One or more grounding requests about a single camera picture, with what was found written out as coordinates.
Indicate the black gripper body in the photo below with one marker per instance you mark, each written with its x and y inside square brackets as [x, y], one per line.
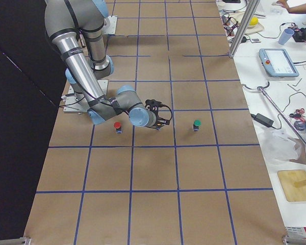
[155, 126]

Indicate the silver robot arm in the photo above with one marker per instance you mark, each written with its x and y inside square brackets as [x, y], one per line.
[75, 28]

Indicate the person's forearm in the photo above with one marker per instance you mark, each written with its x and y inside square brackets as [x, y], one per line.
[301, 9]

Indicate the green push button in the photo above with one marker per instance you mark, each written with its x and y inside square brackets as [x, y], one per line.
[196, 125]

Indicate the red push button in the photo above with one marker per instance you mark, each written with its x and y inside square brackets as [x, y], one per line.
[118, 127]

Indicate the person's hand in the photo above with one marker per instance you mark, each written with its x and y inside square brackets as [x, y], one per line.
[283, 4]

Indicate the black power adapter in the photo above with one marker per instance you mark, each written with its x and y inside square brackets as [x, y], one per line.
[263, 120]

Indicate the silver walking cane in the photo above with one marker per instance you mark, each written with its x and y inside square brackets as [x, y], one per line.
[262, 90]

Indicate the clear plastic bag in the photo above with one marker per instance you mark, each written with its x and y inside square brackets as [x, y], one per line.
[279, 147]

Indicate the yellow round object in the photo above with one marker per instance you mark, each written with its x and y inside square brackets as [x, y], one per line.
[253, 22]

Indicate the wooden cutting board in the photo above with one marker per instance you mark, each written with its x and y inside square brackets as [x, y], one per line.
[293, 183]

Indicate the light blue plastic cup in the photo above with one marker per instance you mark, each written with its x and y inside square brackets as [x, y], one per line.
[285, 36]

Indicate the aluminium frame post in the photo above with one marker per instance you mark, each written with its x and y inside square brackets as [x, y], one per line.
[247, 16]

